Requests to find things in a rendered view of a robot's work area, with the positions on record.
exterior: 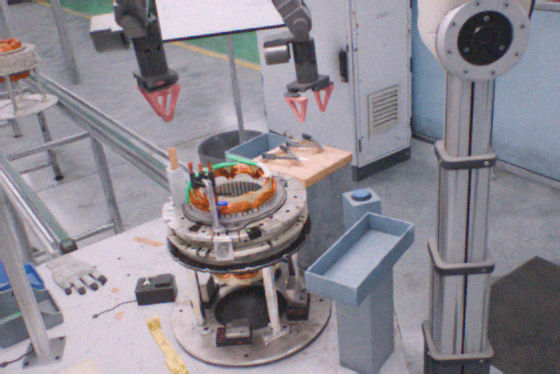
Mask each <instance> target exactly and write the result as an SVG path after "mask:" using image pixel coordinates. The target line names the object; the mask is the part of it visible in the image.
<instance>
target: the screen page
mask: <svg viewBox="0 0 560 374"><path fill-rule="evenodd" d="M156 4H157V8H158V14H159V18H160V27H161V33H162V38H163V40H165V39H172V38H178V37H185V36H192V35H198V34H211V33H218V32H225V31H231V30H238V29H244V28H251V27H264V26H271V25H277V24H284V22H283V21H282V18H281V17H280V14H279V13H278V12H277V11H276V9H275V8H274V7H273V3H272V1H270V0H156Z"/></svg>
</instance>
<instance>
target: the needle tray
mask: <svg viewBox="0 0 560 374"><path fill-rule="evenodd" d="M413 242H414V223H413V222H409V221H406V220H398V219H394V218H391V217H387V216H383V215H380V214H373V213H368V212H367V214H365V215H364V216H363V217H362V218H361V219H360V220H359V221H358V222H357V223H356V224H354V225H353V227H351V228H350V229H349V230H348V231H347V233H346V234H344V235H343V236H342V237H341V238H340V240H337V241H336V242H335V243H334V244H333V246H332V247H330V248H329V249H328V250H327V252H326V253H325V254H323V255H322V256H321V257H320V258H319V259H318V260H316V261H315V262H314V263H313V265H312V266H311V267H309V268H308V269H307V270H306V272H305V278H306V287H307V292H310V293H313V294H318V295H320V296H323V297H326V298H328V299H331V300H335V307H336V320H337V332H338V343H339V355H340V366H342V367H347V368H348V369H351V370H353V371H355V372H357V373H360V374H377V373H378V372H379V371H380V368H381V367H382V366H383V365H384V363H385V362H386V361H387V359H388V357H389V356H390V354H392V353H393V350H394V327H393V266H394V264H395V263H396V262H397V261H398V260H400V257H401V256H402V255H403V254H405V252H406V251H407V249H408V248H409V247H411V245H412V244H413Z"/></svg>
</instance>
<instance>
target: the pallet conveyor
mask: <svg viewBox="0 0 560 374"><path fill-rule="evenodd" d="M40 78H42V79H43V80H45V81H47V82H48V83H50V84H51V85H53V87H56V88H58V89H60V91H62V92H63V93H65V94H67V95H68V96H70V97H71V98H73V100H75V101H78V102H79V103H80V104H82V105H83V106H85V107H87V108H88V109H90V110H91V111H93V113H95V114H98V115H99V116H100V117H102V118H103V119H105V120H106V121H108V122H110V123H111V124H113V126H115V127H118V128H119V129H120V130H121V131H123V132H125V133H126V134H128V135H130V136H131V137H133V139H135V140H136V141H139V142H140V143H141V144H143V145H144V146H146V147H148V148H150V149H151V150H153V152H155V153H156V154H159V155H160V156H161V157H163V158H164V159H166V160H168V161H170V160H169V155H168V154H167V152H165V151H164V150H162V149H160V147H157V146H155V145H153V143H151V142H150V141H147V140H146V139H144V138H143V137H141V136H140V135H139V134H136V133H134V132H133V131H132V130H131V129H129V128H127V127H125V126H124V125H122V124H120V122H118V121H115V120H114V119H113V118H111V117H110V116H108V115H107V114H104V113H103V112H101V111H100V110H99V109H98V108H96V107H93V106H92V105H91V104H89V103H87V102H86V101H84V100H82V99H81V98H80V97H78V96H77V95H75V94H73V93H71V92H70V91H68V90H67V89H66V88H65V87H61V86H60V85H59V84H58V83H56V82H54V81H52V80H51V79H49V78H48V77H46V76H45V75H44V74H41V73H40ZM20 83H21V84H23V85H24V86H25V87H22V90H23V93H26V92H29V91H30V94H40V89H39V87H38V84H37V81H36V78H35V77H33V75H31V74H30V76H29V77H27V78H26V79H20ZM42 84H43V87H44V90H45V93H46V94H53V95H55V96H57V97H58V100H59V101H58V102H57V104H56V105H54V106H53V107H54V108H55V109H57V110H58V111H59V112H60V113H61V114H64V115H65V116H66V117H67V118H68V119H69V120H71V121H73V122H74V123H75V124H76V125H78V126H79V127H81V128H82V129H83V130H85V132H81V133H79V134H73V135H70V136H66V137H64V138H61V139H58V140H55V141H53V140H52V136H51V134H50V131H49V127H48V125H47V121H46V116H45V113H44V111H43V112H40V113H38V114H37V117H38V120H39V123H40V128H41V132H42V134H43V137H44V141H45V143H43V144H40V145H38V146H34V147H29V148H26V149H23V150H20V151H17V152H14V153H11V154H6V155H4V154H3V153H2V152H1V151H0V190H1V193H2V195H3V198H4V200H5V202H6V207H7V210H8V213H9V215H10V217H11V220H12V222H13V227H14V230H15V233H16V234H17V237H18V240H19V245H20V247H21V249H22V252H23V254H24V257H25V260H26V263H33V266H34V267H38V264H37V261H36V258H38V257H40V256H42V255H45V254H48V255H49V257H50V258H51V260H52V261H53V260H55V259H57V258H59V257H60V256H62V255H65V254H70V253H73V252H75V251H77V250H79V249H78V247H77V244H76V242H79V241H83V240H85V239H87V238H90V237H92V236H94V235H96V234H100V233H103V232H106V231H107V230H110V229H112V228H113V229H114V233H115V235H117V234H121V233H123V232H125V231H124V227H123V224H122V220H121V217H120V210H119V207H118V204H117V200H116V197H115V194H114V190H113V183H112V180H111V176H110V173H109V169H108V166H107V162H106V155H105V153H104V149H103V146H102V144H103V145H104V146H106V147H107V148H109V149H110V150H111V151H113V153H114V154H117V155H118V156H120V158H121V159H123V160H125V161H126V162H127V163H129V164H130V165H131V166H133V167H134V168H136V169H137V170H138V171H140V173H141V174H144V175H145V176H146V177H147V178H148V179H150V180H152V181H153V182H154V183H155V184H157V185H158V186H159V187H161V188H162V189H164V190H165V191H166V192H167V193H168V194H171V191H170V187H169V182H168V178H167V174H166V167H167V166H166V165H165V164H164V163H162V162H161V161H160V160H157V159H156V158H154V157H153V156H152V155H151V154H148V153H146V151H144V150H143V149H141V148H140V147H138V146H136V145H135V144H133V142H131V141H128V140H127V139H126V138H125V137H123V136H122V135H120V134H118V133H117V132H115V131H114V130H113V129H112V128H110V127H107V126H106V125H105V124H104V123H102V122H101V121H99V120H98V119H96V118H95V117H93V115H91V114H88V113H87V112H86V111H85V110H83V109H82V108H80V107H78V106H77V105H75V104H74V103H73V102H72V101H69V100H67V99H66V98H65V97H64V96H62V95H61V94H59V93H57V92H56V91H54V90H53V89H52V88H51V87H48V86H46V84H44V83H43V82H42ZM0 90H1V93H0V99H2V98H3V99H4V101H6V100H9V99H10V97H9V93H8V91H7V88H6V83H4V82H3V83H1V84H0ZM11 125H12V126H13V131H14V133H15V134H16V135H15V138H18V139H19V140H20V139H23V137H22V134H20V127H19V124H18V121H17V119H13V120H7V122H4V123H1V124H0V128H1V127H7V126H11ZM88 137H90V141H91V144H92V147H93V154H94V157H95V161H96V163H97V167H98V170H99V174H100V180H101V183H102V187H103V190H104V194H105V196H106V203H107V207H108V210H109V213H110V217H109V219H108V220H107V221H106V224H105V225H102V226H100V227H95V228H93V229H91V230H88V231H86V232H84V233H82V234H77V235H75V236H73V237H71V236H70V234H68V233H67V232H66V229H65V228H64V227H62V225H61V224H60V222H59V221H58V220H57V219H56V218H55V217H54V215H53V214H52V213H51V211H50V210H49V209H48V208H47V207H46V205H45V204H44V203H43V201H41V200H40V198H39V196H38V195H37V194H35V192H34V191H33V189H32V188H31V187H30V186H29V185H28V184H27V182H26V181H25V180H24V179H23V177H22V176H21V175H22V174H27V173H30V172H33V171H35V170H39V169H41V168H44V167H49V166H52V167H53V172H54V174H55V175H54V177H55V180H56V181H61V180H63V179H64V176H63V175H61V174H62V172H61V169H60V163H59V161H58V157H57V154H56V151H55V148H54V147H60V146H63V145H66V144H68V143H72V142H74V141H80V140H83V139H86V138H88ZM46 150H47V152H48V154H49V156H48V158H47V159H46V162H43V163H40V164H38V165H35V166H32V167H26V168H24V169H21V170H18V171H17V170H16V169H15V167H13V165H12V163H11V162H10V161H14V160H17V159H20V158H23V157H26V156H28V155H32V154H37V153H40V152H43V151H46ZM21 217H22V218H23V220H24V221H25V222H26V224H27V226H28V227H29V228H30V229H31V231H32V232H33V234H34V235H35V237H36V238H37V240H38V241H39V243H40V244H41V246H42V247H43V248H40V249H39V248H37V247H32V246H31V243H30V241H29V238H28V236H27V234H26V228H25V226H24V223H23V221H22V218H21Z"/></svg>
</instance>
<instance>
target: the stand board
mask: <svg viewBox="0 0 560 374"><path fill-rule="evenodd" d="M322 147H323V148H325V149H326V150H322V149H320V152H319V153H317V154H313V152H312V148H313V147H300V148H292V149H290V150H291V151H292V152H293V154H296V155H297V156H299V157H303V158H307V160H301V159H300V160H301V161H302V163H300V162H299V161H298V164H296V165H294V166H293V167H289V162H288V160H277V159H276V160H268V161H266V162H265V163H263V164H264V165H265V166H266V167H268V168H269V170H272V171H276V172H280V175H283V174H287V175H290V176H292V177H293V179H296V180H299V181H300V183H301V184H302V185H303V187H305V188H307V187H310V186H311V185H313V184H314V183H315V182H317V181H319V180H321V179H323V178H325V177H326V176H327V175H329V174H332V173H333V172H335V171H336V170H338V169H340V167H344V166H346V164H348V163H350V162H351V161H353V153H350V152H346V151H343V150H340V149H337V148H333V147H326V146H322Z"/></svg>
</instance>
